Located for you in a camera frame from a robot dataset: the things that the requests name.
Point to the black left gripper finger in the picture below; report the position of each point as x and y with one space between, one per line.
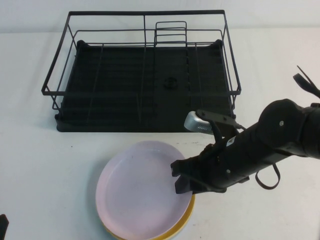
3 227

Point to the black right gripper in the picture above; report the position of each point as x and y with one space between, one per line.
207 170

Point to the pink round plate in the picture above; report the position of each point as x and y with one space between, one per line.
135 187

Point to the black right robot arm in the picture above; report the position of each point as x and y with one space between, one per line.
262 145

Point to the yellow round plate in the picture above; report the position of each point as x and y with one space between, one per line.
172 230

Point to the black plastic drain tray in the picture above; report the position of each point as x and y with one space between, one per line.
112 75

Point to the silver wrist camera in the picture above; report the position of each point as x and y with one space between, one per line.
197 123

